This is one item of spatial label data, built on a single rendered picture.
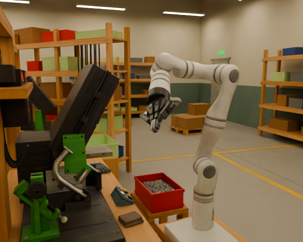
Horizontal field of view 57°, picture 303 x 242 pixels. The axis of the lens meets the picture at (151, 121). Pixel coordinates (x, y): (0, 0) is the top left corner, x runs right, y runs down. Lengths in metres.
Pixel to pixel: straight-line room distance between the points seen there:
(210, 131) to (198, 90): 10.64
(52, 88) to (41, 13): 5.86
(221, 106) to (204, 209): 0.46
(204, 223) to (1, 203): 0.88
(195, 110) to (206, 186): 6.82
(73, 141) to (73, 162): 0.11
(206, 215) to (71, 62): 3.81
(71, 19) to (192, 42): 4.69
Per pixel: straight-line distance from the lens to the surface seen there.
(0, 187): 1.35
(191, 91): 11.70
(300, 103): 6.89
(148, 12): 11.23
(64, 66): 4.75
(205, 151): 1.29
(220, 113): 1.22
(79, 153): 1.57
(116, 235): 1.32
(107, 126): 4.24
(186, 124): 7.42
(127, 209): 1.53
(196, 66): 1.13
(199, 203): 1.32
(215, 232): 1.39
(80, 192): 1.55
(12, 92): 1.17
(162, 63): 1.03
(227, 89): 1.21
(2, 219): 1.40
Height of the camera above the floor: 1.59
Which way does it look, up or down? 9 degrees down
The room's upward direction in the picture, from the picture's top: straight up
